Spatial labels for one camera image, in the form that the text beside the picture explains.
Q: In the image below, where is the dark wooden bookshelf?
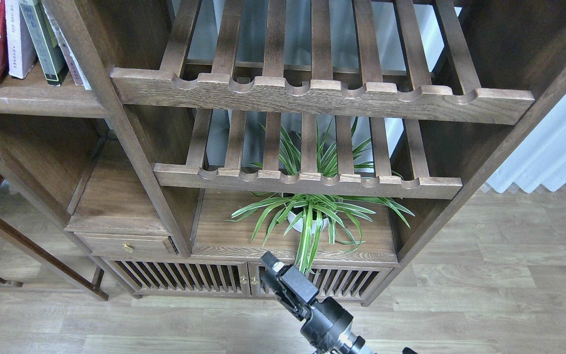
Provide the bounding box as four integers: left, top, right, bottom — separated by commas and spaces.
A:
0, 0, 566, 306

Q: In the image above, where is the white cream paperback book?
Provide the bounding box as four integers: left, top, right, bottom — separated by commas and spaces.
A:
5, 0, 37, 79

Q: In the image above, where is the white curtain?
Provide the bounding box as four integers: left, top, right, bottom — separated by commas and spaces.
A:
486, 94, 566, 193

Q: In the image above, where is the white standing book on shelf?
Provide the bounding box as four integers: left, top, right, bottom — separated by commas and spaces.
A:
43, 5, 92, 90

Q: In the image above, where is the brass drawer knob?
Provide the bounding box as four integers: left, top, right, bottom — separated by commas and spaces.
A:
123, 243, 134, 253

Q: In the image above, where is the green and black book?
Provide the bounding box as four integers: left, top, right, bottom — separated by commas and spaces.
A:
19, 0, 69, 87

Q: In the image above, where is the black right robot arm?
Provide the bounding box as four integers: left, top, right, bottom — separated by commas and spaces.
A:
260, 252, 373, 354

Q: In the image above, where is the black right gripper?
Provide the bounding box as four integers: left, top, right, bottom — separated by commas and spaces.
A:
259, 251, 354, 352

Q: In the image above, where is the white plant pot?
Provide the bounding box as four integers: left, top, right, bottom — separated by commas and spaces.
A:
287, 206, 329, 234

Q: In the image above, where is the green spider plant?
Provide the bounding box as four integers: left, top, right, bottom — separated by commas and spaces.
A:
225, 128, 415, 275

